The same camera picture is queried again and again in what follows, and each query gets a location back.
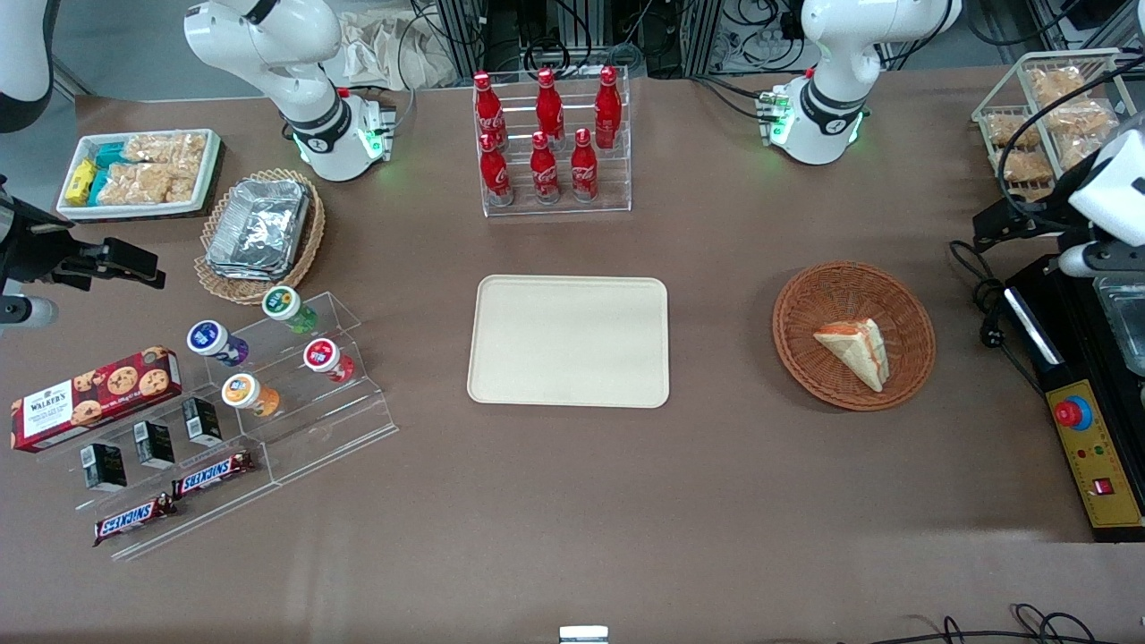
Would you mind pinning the brown round wicker basket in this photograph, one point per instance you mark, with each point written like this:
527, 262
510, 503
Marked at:
814, 304

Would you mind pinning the triangular sandwich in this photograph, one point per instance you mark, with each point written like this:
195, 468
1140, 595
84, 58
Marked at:
857, 349

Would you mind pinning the teal snack packet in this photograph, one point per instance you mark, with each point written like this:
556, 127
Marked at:
109, 155

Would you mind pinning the black machine with yellow panel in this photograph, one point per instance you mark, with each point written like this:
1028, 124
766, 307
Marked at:
1096, 465

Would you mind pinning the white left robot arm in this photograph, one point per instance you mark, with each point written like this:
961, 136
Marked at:
836, 54

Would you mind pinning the red Walkers cookie box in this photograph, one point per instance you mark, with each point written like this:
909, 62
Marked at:
89, 402

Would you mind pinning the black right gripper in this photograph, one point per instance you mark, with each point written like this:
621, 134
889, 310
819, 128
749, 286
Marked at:
34, 245

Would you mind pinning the red small drink bottle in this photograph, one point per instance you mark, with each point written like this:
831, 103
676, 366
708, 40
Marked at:
322, 356

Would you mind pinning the green small drink bottle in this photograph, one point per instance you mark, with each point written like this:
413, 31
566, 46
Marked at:
284, 304

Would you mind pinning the clear acrylic bottle rack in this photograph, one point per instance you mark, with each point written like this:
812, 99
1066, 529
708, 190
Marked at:
617, 192

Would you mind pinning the purple small drink bottle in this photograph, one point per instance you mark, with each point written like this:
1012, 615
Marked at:
210, 338

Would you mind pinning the aluminium frame equipment rack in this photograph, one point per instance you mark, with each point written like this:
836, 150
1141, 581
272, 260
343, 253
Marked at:
537, 31

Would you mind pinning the clear plastic container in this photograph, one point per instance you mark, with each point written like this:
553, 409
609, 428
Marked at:
1125, 322

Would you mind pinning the silver foil container stack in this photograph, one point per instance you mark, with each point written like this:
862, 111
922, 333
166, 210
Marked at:
259, 224

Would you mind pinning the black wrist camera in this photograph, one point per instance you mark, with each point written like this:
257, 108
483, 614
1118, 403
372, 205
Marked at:
1029, 224
134, 261

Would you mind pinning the yellow snack packet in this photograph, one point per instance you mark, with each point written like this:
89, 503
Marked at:
80, 182

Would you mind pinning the beige plastic tray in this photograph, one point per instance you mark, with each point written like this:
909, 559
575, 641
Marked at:
568, 342

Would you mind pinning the wrapped bread pack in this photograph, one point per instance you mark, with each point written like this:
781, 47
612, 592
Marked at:
1006, 130
1087, 116
1024, 165
1036, 191
1057, 85
1078, 152

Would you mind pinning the white rectangular snack tray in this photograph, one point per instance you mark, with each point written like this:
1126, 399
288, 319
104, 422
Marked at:
210, 165

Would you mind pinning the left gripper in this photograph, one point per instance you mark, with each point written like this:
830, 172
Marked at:
1029, 214

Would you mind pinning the light oval wicker basket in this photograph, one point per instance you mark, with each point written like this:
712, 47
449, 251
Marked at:
309, 241

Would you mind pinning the small black carton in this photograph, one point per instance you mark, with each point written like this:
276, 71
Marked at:
154, 444
202, 421
105, 467

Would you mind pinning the red cola bottle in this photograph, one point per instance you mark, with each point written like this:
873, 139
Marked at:
544, 174
583, 172
488, 107
496, 174
548, 105
608, 107

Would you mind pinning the Snickers chocolate bar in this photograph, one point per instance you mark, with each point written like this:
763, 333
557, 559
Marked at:
213, 474
134, 519

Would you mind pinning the clear rice cracker pack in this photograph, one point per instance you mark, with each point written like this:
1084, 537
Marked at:
134, 183
165, 148

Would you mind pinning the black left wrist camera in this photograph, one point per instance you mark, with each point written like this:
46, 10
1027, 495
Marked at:
1029, 224

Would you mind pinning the orange small drink bottle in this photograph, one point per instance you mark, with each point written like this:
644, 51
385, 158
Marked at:
243, 392

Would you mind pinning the crumpled beige bag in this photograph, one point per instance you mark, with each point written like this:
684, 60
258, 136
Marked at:
376, 49

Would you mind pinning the clear acrylic stepped stand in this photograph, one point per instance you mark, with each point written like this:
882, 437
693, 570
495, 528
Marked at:
224, 510
340, 420

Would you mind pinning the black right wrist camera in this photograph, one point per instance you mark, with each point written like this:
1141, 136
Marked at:
134, 261

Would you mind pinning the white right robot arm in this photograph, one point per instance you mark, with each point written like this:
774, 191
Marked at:
295, 54

